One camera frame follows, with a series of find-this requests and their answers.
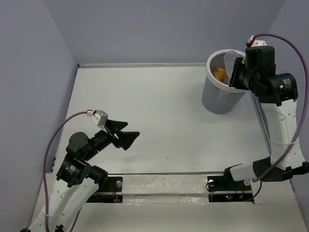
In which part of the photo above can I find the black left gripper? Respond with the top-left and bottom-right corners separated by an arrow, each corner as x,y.
84,118 -> 140,160

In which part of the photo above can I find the orange blue label bottle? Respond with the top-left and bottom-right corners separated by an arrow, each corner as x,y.
212,67 -> 226,82

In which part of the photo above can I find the clear bottle white-blue cap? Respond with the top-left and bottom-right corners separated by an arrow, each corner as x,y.
223,50 -> 245,89

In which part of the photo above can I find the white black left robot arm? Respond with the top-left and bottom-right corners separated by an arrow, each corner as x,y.
24,120 -> 140,232

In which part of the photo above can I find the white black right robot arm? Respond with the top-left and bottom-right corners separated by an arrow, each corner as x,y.
222,45 -> 309,189

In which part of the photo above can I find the white round bin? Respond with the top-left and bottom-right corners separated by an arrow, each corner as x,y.
202,49 -> 247,115

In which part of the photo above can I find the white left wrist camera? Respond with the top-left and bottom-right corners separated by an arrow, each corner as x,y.
86,110 -> 108,130

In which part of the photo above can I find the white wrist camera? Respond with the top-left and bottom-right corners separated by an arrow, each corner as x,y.
86,110 -> 108,130
246,36 -> 267,48

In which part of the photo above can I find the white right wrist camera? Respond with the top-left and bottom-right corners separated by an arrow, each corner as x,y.
246,36 -> 267,48

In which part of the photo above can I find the right aluminium table rail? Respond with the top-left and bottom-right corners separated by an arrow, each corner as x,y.
250,93 -> 271,154

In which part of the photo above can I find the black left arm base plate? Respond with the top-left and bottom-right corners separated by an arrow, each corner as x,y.
86,175 -> 123,203

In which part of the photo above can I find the aluminium table edge rail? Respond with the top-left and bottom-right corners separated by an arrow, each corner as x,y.
77,63 -> 207,69

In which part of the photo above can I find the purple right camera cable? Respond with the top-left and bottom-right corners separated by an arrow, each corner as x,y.
241,33 -> 309,202

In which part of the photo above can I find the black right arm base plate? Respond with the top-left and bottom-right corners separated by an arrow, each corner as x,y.
205,175 -> 253,203

